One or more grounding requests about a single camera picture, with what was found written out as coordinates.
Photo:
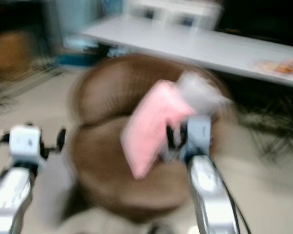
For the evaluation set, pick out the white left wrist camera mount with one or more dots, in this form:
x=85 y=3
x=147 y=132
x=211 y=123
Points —
x=25 y=141

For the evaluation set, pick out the white box with openings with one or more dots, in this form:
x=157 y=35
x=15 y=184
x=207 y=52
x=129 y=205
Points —
x=173 y=12

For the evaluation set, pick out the orange printed packet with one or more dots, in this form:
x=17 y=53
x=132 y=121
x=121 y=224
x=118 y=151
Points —
x=281 y=67

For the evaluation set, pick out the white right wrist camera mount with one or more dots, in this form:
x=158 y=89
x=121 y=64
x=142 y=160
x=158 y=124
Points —
x=199 y=134

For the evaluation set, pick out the brown cardboard box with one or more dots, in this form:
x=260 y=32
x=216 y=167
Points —
x=9 y=56

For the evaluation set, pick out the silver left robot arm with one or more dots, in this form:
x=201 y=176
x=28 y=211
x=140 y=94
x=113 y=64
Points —
x=10 y=197

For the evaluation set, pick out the long white table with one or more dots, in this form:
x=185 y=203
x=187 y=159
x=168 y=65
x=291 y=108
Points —
x=195 y=48

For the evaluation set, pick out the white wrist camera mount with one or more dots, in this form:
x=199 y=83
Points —
x=199 y=134
x=25 y=141

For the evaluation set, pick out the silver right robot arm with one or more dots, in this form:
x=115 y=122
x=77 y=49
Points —
x=211 y=195

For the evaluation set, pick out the grey pillow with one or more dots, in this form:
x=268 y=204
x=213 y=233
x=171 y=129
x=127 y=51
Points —
x=202 y=92

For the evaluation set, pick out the brown round sofa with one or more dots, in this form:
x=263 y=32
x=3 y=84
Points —
x=107 y=97

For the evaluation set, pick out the pink pillow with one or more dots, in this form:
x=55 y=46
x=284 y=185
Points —
x=154 y=126

